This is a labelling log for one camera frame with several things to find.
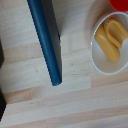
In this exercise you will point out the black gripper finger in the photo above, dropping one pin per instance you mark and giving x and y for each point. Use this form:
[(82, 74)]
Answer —
[(1, 105)]

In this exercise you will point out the white bowl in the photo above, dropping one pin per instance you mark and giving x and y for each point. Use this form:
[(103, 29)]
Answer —
[(103, 61)]

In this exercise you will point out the long yellow plastic banana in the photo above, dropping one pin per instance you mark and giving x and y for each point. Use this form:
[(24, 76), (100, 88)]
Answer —
[(107, 45)]

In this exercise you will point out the curved yellow plastic piece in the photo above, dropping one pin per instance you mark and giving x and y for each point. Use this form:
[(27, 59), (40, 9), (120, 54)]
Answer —
[(116, 31)]

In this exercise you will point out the red round object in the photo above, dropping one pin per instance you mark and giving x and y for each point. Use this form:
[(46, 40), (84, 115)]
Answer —
[(119, 4)]

